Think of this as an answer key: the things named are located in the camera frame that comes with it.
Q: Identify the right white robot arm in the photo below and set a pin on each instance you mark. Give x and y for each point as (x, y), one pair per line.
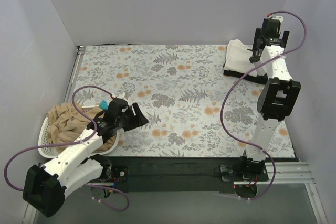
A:
(277, 98)

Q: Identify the floral table cloth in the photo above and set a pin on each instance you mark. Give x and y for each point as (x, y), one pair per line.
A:
(193, 109)

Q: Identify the teal cloth item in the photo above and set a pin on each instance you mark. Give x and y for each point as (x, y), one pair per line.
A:
(103, 105)

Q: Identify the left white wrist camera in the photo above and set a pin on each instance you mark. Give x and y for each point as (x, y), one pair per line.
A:
(123, 95)

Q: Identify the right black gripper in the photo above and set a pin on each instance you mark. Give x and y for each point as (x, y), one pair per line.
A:
(259, 44)

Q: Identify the beige t shirt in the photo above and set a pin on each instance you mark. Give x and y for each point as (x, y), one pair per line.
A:
(66, 124)

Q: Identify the white t shirt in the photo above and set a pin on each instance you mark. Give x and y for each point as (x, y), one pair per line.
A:
(237, 57)

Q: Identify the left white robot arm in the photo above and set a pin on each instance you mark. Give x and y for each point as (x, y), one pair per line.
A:
(47, 186)

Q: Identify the white laundry basket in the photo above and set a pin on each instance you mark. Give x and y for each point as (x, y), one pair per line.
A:
(51, 152)

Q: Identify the black folded t shirt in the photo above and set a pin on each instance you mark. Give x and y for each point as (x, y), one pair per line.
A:
(258, 79)

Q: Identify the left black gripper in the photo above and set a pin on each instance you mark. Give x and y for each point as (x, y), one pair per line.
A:
(132, 116)

